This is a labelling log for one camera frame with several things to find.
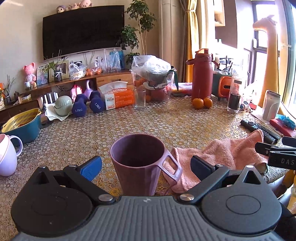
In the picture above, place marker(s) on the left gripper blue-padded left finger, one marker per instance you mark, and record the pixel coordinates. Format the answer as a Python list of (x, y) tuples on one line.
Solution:
[(81, 178)]

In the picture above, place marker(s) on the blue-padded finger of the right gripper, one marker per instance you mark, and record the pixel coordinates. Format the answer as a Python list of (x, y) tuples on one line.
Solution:
[(266, 148), (289, 141)]

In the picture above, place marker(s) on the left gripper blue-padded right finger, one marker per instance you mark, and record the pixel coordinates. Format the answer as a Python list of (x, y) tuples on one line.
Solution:
[(211, 178)]

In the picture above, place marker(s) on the pink fluffy towel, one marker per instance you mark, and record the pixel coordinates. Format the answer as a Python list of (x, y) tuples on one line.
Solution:
[(233, 153)]

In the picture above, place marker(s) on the purple plastic mug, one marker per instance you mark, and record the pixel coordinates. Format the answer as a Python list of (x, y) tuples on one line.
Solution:
[(138, 160)]

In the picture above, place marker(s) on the red flat case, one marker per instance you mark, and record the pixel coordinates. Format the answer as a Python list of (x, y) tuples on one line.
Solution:
[(279, 126)]

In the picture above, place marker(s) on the black remote control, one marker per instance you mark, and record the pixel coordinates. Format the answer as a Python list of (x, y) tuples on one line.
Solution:
[(269, 136)]

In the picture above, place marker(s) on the white grey small appliance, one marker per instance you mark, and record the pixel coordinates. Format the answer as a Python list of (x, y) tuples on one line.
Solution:
[(271, 105)]

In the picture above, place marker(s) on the glass jar with dark contents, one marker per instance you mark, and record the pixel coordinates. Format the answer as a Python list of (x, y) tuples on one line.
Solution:
[(235, 93)]

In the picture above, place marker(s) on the yellow giraffe figure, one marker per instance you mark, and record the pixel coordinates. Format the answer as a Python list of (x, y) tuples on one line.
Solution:
[(271, 81)]

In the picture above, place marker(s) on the blue dumbbell left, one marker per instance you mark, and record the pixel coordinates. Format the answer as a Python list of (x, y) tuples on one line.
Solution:
[(79, 107)]

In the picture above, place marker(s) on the blue dumbbell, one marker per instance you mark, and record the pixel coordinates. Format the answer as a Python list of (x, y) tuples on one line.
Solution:
[(97, 105), (79, 107)]

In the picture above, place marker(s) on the white cloth under bowl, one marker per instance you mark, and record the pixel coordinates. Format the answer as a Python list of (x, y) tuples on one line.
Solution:
[(51, 114)]

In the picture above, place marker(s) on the orange tangerine right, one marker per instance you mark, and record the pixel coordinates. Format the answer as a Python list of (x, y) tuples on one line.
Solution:
[(208, 103)]

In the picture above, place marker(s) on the orange tangerine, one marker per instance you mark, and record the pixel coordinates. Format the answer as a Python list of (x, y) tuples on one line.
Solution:
[(208, 103), (198, 103)]

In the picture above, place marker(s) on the green round lidded bowl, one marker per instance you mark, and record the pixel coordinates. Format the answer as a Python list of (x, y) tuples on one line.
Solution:
[(63, 105)]

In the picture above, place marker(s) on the orange tangerine left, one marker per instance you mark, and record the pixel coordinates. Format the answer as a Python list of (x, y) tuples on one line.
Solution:
[(198, 103)]

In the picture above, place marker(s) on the blue dumbbell right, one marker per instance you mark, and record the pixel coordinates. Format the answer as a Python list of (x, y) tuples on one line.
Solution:
[(97, 105)]

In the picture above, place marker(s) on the yellow and teal colander basket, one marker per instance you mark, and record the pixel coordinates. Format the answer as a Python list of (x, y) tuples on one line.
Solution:
[(25, 125)]

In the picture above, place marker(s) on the orange green storage box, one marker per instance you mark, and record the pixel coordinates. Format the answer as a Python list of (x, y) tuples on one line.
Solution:
[(221, 84)]

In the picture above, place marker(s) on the pink and lilac large cup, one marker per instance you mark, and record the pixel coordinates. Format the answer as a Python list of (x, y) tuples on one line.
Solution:
[(9, 155)]

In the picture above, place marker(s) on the orange tissue box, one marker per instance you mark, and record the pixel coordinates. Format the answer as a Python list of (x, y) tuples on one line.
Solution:
[(116, 95)]

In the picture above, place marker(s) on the red insulated water bottle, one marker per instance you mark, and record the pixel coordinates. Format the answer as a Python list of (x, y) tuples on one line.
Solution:
[(202, 73)]

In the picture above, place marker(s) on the wooden tv cabinet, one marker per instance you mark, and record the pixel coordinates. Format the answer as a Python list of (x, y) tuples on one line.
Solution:
[(63, 88)]

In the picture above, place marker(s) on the clear drinking glass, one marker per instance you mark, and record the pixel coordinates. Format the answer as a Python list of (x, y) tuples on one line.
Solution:
[(139, 98)]

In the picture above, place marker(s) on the clear pitcher with fruit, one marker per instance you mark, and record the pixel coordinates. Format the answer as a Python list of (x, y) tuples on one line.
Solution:
[(157, 87)]

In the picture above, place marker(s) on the pink teddy bear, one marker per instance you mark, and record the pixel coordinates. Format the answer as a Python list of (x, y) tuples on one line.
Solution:
[(30, 77)]

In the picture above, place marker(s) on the framed photo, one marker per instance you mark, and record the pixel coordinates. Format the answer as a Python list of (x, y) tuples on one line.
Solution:
[(63, 68)]

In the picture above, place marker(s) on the clear plastic bag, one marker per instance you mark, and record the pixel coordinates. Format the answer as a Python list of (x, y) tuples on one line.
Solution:
[(142, 65)]

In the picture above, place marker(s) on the white air conditioner column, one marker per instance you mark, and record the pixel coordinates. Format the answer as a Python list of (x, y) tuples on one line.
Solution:
[(170, 22)]

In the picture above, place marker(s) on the green potted tree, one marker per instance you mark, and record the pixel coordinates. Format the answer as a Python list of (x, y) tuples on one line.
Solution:
[(132, 38)]

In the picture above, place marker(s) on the black flat television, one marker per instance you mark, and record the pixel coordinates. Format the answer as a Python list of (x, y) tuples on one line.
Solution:
[(82, 30)]

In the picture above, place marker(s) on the yellow curtain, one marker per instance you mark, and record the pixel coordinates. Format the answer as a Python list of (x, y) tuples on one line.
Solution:
[(193, 19)]

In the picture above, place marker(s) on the plush toys on television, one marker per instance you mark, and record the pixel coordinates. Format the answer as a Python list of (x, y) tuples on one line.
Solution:
[(82, 4)]

